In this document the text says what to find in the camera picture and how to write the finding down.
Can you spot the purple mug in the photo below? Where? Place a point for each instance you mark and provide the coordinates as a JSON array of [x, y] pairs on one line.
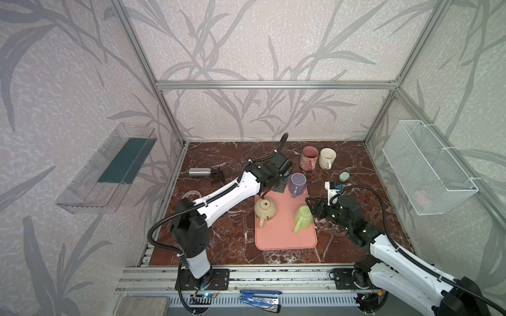
[[297, 184]]

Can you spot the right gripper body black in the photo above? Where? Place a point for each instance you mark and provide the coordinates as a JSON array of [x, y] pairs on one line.
[[322, 207]]

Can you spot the pink object in basket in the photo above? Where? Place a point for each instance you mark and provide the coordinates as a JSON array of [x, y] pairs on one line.
[[423, 200]]

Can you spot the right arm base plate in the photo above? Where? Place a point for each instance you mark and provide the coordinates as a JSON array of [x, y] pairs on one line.
[[343, 279]]

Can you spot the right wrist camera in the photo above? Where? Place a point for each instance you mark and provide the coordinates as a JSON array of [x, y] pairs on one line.
[[333, 189]]

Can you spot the pink plastic tray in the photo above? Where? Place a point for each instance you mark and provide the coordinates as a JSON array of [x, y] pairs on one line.
[[277, 233]]

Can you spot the clear plastic wall shelf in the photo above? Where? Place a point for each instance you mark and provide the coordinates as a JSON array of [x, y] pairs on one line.
[[102, 184]]

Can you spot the green circuit board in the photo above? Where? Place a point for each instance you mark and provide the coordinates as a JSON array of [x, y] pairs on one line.
[[205, 295]]

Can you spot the grey foam block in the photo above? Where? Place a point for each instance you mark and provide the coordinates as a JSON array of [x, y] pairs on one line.
[[142, 306]]

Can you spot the white mug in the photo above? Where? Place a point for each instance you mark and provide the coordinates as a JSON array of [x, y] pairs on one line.
[[326, 158]]

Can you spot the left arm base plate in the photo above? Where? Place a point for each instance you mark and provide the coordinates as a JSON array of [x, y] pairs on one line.
[[216, 279]]

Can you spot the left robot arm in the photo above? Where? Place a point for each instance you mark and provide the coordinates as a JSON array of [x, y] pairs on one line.
[[192, 219]]

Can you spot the white wire basket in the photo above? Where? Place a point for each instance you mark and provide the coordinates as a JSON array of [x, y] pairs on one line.
[[421, 162]]

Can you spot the aluminium mounting rail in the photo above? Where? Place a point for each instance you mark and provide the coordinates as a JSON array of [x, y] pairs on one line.
[[311, 278]]

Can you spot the beige teapot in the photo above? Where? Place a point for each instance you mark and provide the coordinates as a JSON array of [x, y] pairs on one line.
[[265, 209]]

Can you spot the green mug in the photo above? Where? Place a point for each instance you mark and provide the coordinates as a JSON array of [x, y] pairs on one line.
[[303, 219]]

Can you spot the pink mug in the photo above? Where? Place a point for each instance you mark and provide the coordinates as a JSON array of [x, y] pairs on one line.
[[309, 158]]

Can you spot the clear tape roll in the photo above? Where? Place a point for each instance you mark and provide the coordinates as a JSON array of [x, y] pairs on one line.
[[192, 195]]

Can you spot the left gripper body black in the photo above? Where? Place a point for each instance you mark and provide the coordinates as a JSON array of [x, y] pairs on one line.
[[279, 180]]

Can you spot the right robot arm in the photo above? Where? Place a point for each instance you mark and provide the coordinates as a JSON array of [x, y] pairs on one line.
[[396, 270]]

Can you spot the blue stapler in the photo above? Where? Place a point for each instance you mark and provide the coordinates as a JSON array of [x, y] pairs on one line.
[[269, 301]]

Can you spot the silver metal cylinder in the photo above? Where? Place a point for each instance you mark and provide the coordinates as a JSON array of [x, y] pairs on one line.
[[199, 172]]

